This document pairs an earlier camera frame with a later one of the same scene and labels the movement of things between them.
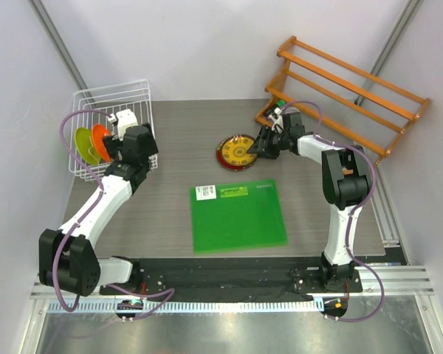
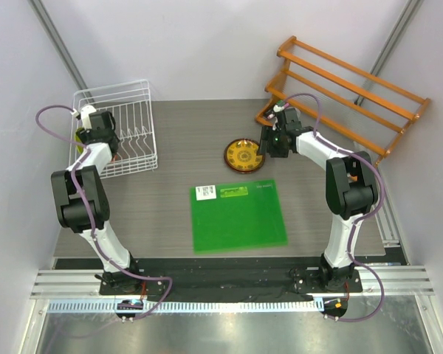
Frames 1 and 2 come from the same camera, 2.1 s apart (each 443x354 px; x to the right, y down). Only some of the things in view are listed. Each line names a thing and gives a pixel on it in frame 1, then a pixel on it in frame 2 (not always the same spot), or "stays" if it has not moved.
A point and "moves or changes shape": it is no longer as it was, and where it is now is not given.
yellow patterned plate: x=235 y=150 moves or changes shape
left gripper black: x=113 y=144 → x=86 y=136
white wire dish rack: x=91 y=108 stays
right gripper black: x=265 y=133 stays
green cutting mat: x=235 y=217 stays
